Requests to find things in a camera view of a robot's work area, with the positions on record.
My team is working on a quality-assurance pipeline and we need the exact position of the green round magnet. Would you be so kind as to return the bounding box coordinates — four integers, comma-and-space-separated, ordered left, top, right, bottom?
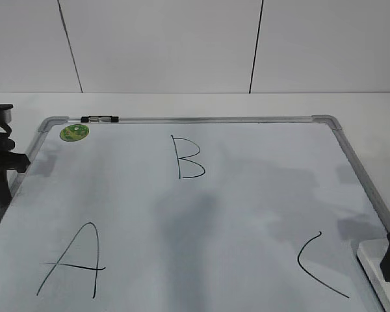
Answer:
59, 124, 90, 142

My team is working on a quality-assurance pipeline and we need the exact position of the white whiteboard eraser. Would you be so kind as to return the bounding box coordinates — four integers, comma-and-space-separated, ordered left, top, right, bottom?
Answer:
357, 239, 390, 312

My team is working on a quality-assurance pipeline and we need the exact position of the white board with aluminium frame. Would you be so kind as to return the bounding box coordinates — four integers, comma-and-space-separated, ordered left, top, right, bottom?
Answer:
0, 115, 390, 311

